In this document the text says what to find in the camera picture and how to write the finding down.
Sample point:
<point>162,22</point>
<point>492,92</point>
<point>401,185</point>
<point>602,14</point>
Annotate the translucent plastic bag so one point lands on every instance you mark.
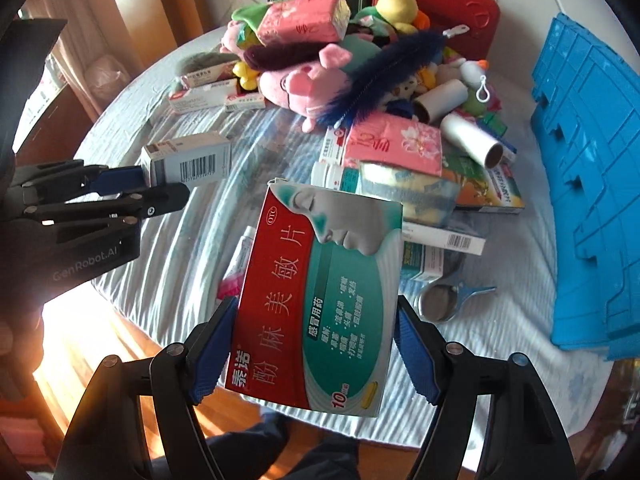
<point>107,75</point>

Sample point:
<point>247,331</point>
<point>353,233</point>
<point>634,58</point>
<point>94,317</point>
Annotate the teal plush toy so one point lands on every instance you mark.
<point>362,52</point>

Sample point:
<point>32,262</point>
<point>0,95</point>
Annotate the pink tissue pack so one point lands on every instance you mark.
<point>300,20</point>
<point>395,142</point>

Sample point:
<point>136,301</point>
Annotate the pink pig plush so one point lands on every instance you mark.
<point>300,85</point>

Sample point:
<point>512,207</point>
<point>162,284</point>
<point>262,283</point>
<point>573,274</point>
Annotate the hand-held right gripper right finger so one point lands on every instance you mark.
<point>417,360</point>

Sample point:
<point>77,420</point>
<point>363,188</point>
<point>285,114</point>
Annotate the small white red medicine box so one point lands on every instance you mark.
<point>245,102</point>

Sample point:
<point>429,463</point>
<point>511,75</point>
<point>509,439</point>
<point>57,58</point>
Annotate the wooden cabinet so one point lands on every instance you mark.
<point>55,120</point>

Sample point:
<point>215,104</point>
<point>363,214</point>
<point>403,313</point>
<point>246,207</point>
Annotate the dark blue fluffy duster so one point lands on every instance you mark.
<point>390,70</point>

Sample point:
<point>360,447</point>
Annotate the white ointment tube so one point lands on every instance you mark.
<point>239,257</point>

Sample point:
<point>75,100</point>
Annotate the green and white medicine box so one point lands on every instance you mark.
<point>422,262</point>

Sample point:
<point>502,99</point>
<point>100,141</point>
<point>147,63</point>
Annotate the packaged yellow sponge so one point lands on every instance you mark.
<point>405,192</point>

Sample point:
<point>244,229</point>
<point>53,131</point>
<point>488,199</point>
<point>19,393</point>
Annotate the white and grey medicine box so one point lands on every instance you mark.
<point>190,160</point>

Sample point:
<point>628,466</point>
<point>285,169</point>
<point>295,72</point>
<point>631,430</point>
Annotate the blue plastic crate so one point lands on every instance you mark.
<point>590,185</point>

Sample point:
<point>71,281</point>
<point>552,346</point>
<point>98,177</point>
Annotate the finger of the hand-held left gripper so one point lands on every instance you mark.
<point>160,200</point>
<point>122,179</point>

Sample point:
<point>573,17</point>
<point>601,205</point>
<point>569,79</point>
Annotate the orange and green box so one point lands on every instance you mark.
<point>475,190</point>

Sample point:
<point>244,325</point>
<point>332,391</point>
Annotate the long white medicine box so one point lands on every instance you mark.
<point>197,97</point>

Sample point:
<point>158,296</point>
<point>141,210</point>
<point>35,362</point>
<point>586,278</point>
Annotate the maroon knit hat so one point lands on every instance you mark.
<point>280,55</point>

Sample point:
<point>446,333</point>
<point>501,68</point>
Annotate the blue white striped tablecloth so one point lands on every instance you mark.
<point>175,240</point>

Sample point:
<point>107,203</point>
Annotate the red and green medicine box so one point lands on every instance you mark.
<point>310,310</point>

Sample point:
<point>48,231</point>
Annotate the white ointment box red print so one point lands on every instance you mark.
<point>205,77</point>

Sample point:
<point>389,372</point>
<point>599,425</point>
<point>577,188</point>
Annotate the small yellow rubber duck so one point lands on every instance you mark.
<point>246,74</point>

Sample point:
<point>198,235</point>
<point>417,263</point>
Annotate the yellow duck plush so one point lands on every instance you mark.
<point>397,5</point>

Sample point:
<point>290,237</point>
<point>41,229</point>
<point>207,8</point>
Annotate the beige curtain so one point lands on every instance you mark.
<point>145,5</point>

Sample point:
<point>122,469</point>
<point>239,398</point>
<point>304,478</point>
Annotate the red plastic suitcase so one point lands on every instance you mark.
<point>460,5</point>

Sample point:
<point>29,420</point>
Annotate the small pink plush toy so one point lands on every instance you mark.
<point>231,37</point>

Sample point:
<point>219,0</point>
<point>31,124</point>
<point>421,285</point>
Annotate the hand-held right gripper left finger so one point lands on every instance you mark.
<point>207,360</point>

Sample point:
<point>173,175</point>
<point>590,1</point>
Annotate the green plush toy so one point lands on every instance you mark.
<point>247,12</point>

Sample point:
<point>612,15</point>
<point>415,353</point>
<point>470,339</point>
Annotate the white barcode medicine box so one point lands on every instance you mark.
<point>440,237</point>

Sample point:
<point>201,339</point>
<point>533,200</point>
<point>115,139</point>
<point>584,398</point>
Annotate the brown cardboard tube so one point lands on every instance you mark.
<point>442,97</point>

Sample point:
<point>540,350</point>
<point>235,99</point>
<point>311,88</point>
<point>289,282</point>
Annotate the small white plush toy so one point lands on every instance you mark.
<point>407,85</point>

